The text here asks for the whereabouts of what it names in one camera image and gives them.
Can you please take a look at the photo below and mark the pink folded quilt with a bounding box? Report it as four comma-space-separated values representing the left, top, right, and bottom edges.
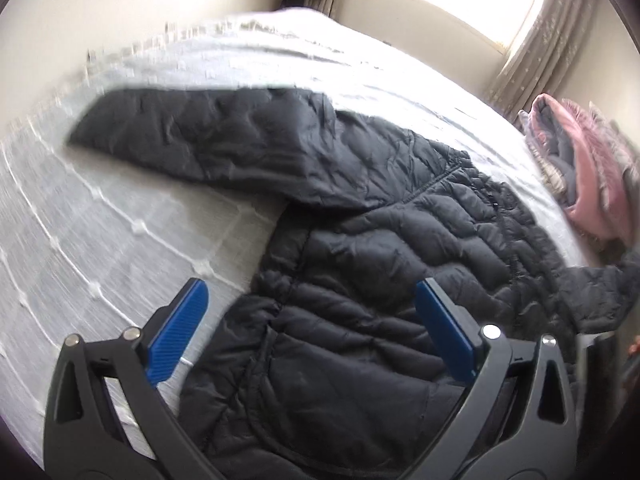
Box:
520, 92, 638, 243

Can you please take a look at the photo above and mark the grey tufted bedspread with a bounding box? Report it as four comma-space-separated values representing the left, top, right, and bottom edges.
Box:
0, 7, 591, 461

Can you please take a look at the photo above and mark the black puffer jacket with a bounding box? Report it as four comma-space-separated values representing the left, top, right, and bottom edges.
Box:
67, 85, 640, 480

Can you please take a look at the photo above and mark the plaid blanket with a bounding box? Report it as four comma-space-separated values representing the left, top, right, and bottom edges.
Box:
527, 140, 573, 201

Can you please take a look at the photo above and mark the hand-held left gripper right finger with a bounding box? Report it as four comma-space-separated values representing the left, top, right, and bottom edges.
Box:
400, 277, 581, 480

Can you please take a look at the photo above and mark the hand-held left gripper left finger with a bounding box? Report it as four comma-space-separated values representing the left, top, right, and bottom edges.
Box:
44, 277, 226, 480

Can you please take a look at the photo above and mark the mauve velvet pillow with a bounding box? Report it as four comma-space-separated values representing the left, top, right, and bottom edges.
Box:
565, 100, 640, 211

